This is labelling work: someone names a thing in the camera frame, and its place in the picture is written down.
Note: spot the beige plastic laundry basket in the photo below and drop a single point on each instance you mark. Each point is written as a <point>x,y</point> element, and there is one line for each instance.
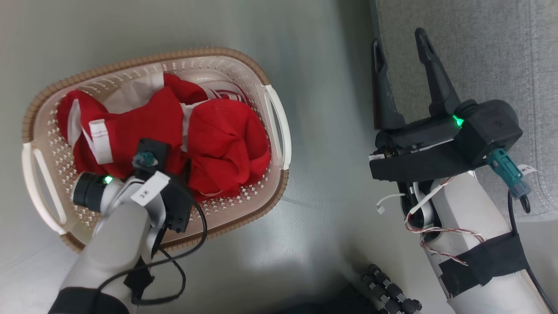
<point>270,131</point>

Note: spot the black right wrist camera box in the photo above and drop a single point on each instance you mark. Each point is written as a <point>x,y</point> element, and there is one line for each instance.
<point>492,128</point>

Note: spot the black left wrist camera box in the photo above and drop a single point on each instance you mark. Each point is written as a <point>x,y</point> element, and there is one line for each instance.
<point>152,150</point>

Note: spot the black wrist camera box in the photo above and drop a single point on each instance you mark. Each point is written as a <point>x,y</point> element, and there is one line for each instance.
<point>492,128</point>
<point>152,150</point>

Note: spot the red garment with white trim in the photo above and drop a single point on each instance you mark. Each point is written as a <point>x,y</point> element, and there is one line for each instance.
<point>130,131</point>

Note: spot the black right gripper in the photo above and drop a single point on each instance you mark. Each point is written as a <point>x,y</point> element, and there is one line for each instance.
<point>414,161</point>

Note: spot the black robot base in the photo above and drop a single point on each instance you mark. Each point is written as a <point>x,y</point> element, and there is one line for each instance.
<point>322,303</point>

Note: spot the black tape band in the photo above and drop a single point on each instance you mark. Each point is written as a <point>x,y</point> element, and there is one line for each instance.
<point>484,261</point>

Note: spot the grey fabric sofa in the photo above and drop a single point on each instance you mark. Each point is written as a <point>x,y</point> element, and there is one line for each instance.
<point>479,52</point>

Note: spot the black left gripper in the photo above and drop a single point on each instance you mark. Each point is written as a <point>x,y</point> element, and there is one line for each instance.
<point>178,207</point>

